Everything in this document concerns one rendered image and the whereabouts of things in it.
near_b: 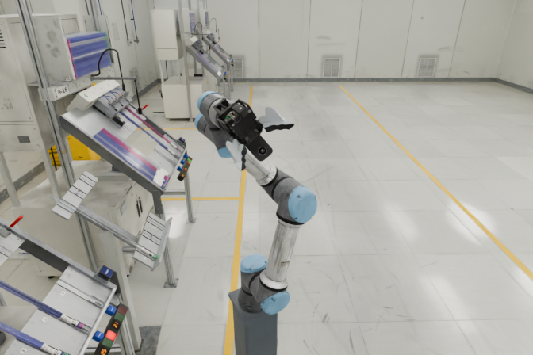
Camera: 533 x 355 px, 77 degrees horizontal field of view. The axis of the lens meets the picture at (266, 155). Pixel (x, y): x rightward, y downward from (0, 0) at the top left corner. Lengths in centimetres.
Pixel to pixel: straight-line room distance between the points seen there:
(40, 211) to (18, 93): 75
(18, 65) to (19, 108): 24
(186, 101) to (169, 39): 98
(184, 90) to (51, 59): 358
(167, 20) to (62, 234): 373
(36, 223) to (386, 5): 807
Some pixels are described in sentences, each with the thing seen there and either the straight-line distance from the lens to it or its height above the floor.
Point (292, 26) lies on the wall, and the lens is 848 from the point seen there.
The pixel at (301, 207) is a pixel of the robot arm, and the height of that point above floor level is 113.
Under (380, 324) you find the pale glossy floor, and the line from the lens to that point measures 238.
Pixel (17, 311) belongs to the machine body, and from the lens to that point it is 183.
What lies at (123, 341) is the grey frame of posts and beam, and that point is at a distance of 186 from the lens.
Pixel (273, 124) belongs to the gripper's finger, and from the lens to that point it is 75.
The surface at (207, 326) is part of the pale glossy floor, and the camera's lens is 229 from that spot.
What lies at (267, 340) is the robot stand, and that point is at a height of 36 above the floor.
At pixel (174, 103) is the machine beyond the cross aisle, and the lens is 570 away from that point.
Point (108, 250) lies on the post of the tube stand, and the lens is 179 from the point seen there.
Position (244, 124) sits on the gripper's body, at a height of 153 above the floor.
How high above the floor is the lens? 177
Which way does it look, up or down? 24 degrees down
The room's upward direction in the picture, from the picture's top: straight up
